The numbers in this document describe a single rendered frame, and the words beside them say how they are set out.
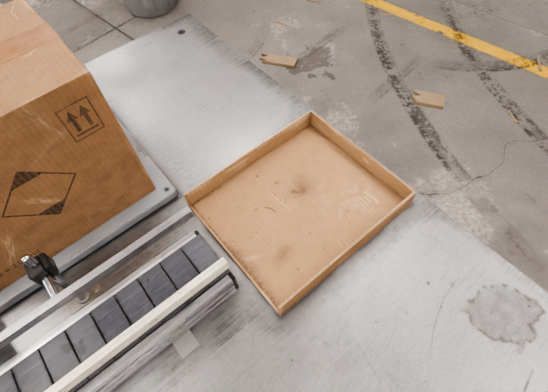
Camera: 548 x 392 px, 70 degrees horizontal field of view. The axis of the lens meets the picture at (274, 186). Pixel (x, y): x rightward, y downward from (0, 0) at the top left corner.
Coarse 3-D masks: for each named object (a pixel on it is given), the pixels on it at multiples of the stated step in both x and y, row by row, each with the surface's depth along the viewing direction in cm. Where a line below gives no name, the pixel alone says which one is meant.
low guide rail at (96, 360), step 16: (208, 272) 54; (192, 288) 53; (160, 304) 52; (176, 304) 53; (144, 320) 51; (128, 336) 50; (96, 352) 49; (112, 352) 50; (80, 368) 48; (96, 368) 50; (64, 384) 48
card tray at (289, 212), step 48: (288, 144) 77; (336, 144) 76; (192, 192) 68; (240, 192) 71; (288, 192) 71; (336, 192) 70; (384, 192) 69; (240, 240) 66; (288, 240) 65; (336, 240) 65; (288, 288) 61
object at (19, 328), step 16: (160, 224) 54; (176, 224) 54; (144, 240) 53; (128, 256) 52; (96, 272) 50; (64, 288) 49; (80, 288) 50; (48, 304) 48; (64, 304) 50; (32, 320) 47; (0, 336) 47; (16, 336) 47
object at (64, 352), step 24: (192, 240) 61; (168, 264) 59; (192, 264) 60; (144, 288) 57; (168, 288) 57; (96, 312) 56; (120, 312) 56; (144, 312) 55; (72, 336) 54; (96, 336) 54; (144, 336) 54; (24, 360) 53; (48, 360) 53; (72, 360) 52; (0, 384) 51; (24, 384) 51; (48, 384) 51
